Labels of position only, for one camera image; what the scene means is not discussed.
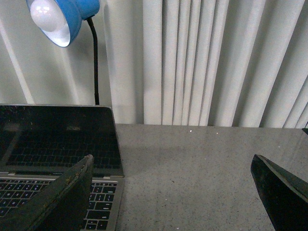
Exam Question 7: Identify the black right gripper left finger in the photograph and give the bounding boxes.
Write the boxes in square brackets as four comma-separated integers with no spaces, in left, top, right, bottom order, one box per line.
[0,154,94,231]

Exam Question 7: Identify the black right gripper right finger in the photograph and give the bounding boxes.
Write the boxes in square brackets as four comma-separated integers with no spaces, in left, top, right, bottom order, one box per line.
[250,154,308,231]

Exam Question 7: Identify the grey laptop computer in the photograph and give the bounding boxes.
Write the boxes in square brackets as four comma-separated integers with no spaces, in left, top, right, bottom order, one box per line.
[0,104,124,231]

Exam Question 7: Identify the white pleated curtain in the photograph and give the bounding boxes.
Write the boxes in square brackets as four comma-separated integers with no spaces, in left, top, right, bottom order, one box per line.
[0,0,308,128]

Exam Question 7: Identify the blue desk lamp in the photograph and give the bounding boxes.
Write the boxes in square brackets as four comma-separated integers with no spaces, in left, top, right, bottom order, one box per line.
[26,0,100,105]

